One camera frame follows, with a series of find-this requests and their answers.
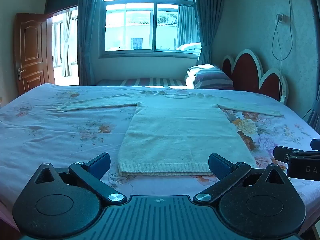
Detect dark looped charger cable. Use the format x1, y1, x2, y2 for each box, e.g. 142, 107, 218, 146
272, 15, 293, 61

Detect blue window curtain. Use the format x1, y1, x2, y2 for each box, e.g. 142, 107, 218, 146
77, 0, 107, 85
191, 0, 225, 65

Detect red and white headboard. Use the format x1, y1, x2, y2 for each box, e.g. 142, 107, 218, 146
221, 49, 289, 104

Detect floral bed sheet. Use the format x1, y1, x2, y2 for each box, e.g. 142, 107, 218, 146
0, 84, 320, 233

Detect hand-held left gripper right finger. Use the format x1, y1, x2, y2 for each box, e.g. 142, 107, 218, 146
193, 152, 292, 204

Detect dark patterned curtain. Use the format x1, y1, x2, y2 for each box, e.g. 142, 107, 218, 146
303, 0, 320, 128

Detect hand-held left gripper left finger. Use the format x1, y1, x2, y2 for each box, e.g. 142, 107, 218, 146
27, 152, 127, 205

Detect large window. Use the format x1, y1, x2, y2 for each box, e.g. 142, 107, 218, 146
99, 0, 202, 55

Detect wall socket charger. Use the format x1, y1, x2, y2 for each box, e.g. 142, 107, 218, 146
276, 13, 290, 25

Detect striped pillow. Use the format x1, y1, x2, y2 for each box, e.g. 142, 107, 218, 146
185, 64, 234, 90

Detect brown wooden door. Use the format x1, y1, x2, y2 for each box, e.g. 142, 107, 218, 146
14, 13, 55, 97

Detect long white cable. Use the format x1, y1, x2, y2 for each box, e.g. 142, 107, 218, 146
279, 0, 293, 82

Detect striped mattress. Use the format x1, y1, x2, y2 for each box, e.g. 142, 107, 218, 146
96, 78, 188, 88

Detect cream knitted sweater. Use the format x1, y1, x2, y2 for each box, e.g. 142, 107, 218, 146
56, 91, 284, 177

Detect white quilt on windowsill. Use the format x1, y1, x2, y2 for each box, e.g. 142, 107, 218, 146
176, 42, 202, 52

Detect white sheer curtain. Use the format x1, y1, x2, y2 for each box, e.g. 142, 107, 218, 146
62, 10, 73, 77

